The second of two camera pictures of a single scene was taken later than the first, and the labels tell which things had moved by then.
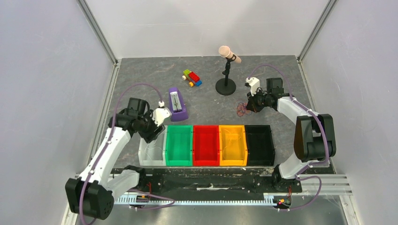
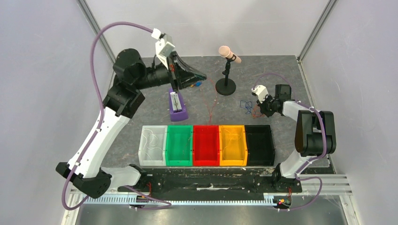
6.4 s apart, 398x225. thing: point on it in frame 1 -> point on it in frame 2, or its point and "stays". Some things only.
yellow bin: [233, 148] stays
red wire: [242, 109] -> [213, 104]
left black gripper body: [147, 126] -> [174, 71]
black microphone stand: [226, 86] stays
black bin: [260, 145] stays
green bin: [179, 145] stays
